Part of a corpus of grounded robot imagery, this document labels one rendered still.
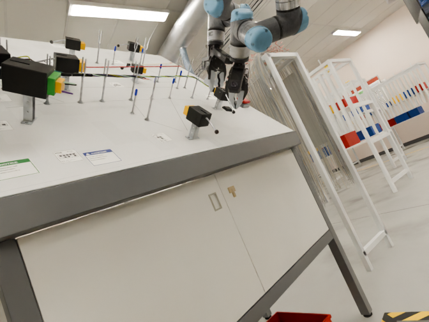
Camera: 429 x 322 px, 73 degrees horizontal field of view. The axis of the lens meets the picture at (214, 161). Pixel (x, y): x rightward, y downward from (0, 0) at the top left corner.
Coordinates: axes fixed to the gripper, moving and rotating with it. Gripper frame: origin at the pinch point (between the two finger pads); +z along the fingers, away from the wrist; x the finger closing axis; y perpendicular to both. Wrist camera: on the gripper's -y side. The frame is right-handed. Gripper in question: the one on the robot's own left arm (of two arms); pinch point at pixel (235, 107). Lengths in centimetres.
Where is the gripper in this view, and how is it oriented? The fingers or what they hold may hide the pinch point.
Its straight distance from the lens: 120.2
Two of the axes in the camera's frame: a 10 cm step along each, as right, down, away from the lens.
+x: -9.7, -1.5, 1.7
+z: -0.1, 7.7, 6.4
